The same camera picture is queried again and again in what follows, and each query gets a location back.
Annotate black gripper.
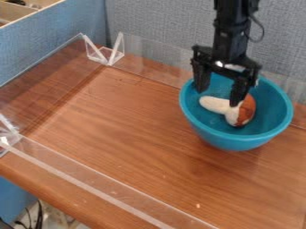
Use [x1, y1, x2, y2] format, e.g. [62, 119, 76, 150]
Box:
[189, 30, 261, 107]

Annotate brown and white toy mushroom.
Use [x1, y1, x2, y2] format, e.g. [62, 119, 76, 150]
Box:
[199, 94, 255, 127]

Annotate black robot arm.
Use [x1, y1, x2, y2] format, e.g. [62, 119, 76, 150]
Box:
[191, 0, 264, 107]

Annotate blue plastic bowl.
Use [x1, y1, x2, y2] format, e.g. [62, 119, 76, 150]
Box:
[178, 73, 293, 151]

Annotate clear acrylic back barrier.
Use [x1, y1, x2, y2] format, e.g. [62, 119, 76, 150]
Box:
[116, 33, 306, 105]

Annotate clear acrylic barrier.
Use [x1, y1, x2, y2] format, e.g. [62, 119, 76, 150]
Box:
[0, 133, 219, 229]
[116, 33, 306, 105]

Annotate clear acrylic front barrier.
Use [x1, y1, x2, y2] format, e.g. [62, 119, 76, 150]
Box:
[0, 133, 219, 229]

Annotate wooden shelf box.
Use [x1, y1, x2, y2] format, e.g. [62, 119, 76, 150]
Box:
[0, 0, 65, 29]

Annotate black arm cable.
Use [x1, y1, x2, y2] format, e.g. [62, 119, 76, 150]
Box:
[243, 13, 265, 43]

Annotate clear acrylic corner bracket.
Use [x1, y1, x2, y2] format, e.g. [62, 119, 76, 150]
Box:
[81, 32, 124, 66]

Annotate clear acrylic left bracket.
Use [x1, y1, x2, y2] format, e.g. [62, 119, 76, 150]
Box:
[0, 114, 19, 158]

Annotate black cables under table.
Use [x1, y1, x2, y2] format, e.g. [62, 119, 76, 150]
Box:
[0, 199, 45, 229]

